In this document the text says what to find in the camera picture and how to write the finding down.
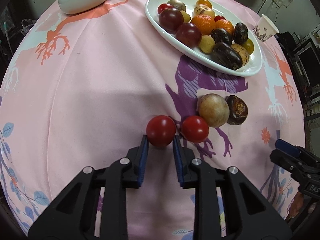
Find person right hand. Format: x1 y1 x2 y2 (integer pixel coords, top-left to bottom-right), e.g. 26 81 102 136
285 191 319 223

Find brown-green round fruit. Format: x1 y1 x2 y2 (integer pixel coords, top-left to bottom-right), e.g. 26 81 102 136
167 0 187 11

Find large orange mandarin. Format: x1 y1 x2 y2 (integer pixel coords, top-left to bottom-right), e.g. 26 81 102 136
191 15 216 35

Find small tan round fruit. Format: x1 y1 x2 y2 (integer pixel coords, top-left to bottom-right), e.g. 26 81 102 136
180 10 191 23
198 35 215 54

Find pink printed tablecloth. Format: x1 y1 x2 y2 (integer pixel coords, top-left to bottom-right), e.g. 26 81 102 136
1 0 305 235

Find floral paper cup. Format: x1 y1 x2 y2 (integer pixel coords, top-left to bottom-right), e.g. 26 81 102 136
252 14 279 42

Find black equipment rack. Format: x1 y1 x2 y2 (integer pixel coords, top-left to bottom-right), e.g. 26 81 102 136
274 29 320 120

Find white oval plate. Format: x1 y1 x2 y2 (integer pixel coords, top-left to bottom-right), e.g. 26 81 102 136
145 0 263 77

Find small orange mandarin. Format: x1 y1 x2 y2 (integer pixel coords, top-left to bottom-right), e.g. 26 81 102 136
216 19 234 35

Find yellow-orange tomato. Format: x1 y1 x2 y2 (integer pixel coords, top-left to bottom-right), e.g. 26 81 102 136
196 0 212 9

